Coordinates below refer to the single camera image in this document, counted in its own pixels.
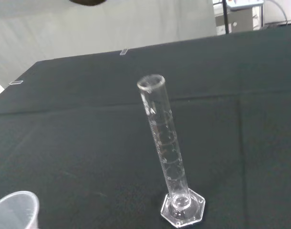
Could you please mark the black tripod pole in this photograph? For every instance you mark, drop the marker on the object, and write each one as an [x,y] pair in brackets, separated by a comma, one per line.
[226,16]

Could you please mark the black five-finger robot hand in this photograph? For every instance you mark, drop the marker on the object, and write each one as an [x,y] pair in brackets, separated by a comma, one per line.
[87,2]

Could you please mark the clear plastic funnel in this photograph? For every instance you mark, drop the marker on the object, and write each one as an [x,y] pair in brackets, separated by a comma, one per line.
[14,210]

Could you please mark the black cloth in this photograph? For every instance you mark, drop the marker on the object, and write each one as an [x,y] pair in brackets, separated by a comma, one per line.
[88,143]

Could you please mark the white cabinet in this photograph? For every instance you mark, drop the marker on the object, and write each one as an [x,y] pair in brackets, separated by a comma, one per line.
[241,19]

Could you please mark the clear tape piece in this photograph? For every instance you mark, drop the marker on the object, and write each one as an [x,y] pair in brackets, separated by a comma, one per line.
[16,82]
[124,51]

